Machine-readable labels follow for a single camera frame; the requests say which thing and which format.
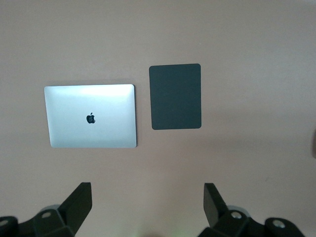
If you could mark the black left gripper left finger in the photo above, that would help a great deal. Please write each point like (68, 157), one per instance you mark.
(76, 207)

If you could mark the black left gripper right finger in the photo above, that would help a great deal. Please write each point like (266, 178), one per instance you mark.
(214, 209)

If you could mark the black mouse pad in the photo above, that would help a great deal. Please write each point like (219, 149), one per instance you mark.
(175, 96)

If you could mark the silver closed laptop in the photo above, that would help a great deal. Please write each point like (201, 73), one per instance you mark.
(91, 108)

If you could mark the brown table cover mat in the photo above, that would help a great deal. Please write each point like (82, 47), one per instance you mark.
(158, 32)

